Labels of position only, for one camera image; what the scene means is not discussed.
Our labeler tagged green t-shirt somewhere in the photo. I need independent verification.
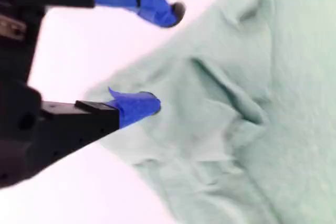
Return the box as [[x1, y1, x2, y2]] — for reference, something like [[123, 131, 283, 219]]
[[83, 0, 336, 224]]

